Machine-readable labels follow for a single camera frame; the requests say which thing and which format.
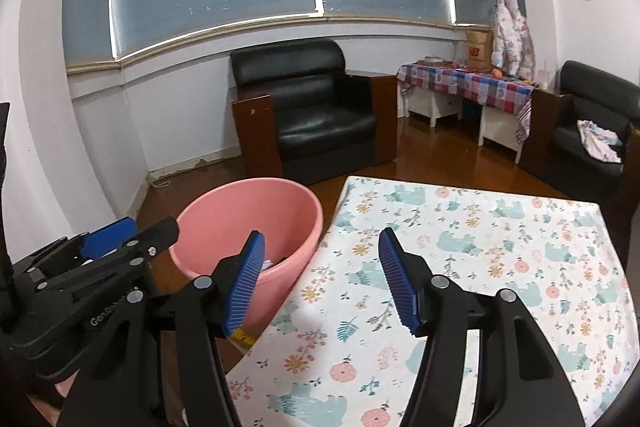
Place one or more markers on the person's left hand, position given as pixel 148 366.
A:
pixel 65 389

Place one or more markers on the pink plastic bucket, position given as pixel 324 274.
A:
pixel 240 212

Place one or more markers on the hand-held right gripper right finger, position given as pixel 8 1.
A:
pixel 400 282

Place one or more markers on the pale printed cloth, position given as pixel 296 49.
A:
pixel 597 142

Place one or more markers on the white dish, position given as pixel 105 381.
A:
pixel 433 59

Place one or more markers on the white cabinet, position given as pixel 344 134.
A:
pixel 497 127
pixel 432 107

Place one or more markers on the brown paper bag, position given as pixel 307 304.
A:
pixel 479 49

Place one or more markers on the black leather armchair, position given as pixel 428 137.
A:
pixel 305 107
pixel 585 107

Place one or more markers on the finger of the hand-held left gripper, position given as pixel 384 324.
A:
pixel 155 234
pixel 107 234

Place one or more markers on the cup with straw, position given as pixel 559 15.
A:
pixel 543 79

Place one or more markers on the pale quilted jacket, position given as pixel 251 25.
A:
pixel 512 37

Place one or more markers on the table with floral cloth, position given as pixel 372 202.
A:
pixel 475 267

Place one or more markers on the side table with plaid cloth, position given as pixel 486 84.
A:
pixel 465 82

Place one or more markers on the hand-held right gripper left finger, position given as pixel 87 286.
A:
pixel 245 287

